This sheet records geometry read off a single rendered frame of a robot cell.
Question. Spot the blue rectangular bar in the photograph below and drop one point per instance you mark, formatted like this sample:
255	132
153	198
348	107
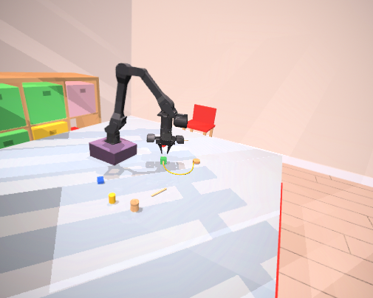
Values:
100	180

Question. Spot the yellow cylinder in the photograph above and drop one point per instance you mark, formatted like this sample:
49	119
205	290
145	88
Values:
112	198

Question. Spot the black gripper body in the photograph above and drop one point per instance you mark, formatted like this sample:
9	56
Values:
152	137

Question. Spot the green block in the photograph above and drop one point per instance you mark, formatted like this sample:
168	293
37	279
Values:
163	158

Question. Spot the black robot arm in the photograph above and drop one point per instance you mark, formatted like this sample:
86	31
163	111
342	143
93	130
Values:
123	74

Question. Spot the tan wooden cylinder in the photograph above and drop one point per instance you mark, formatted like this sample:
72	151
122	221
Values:
134	205

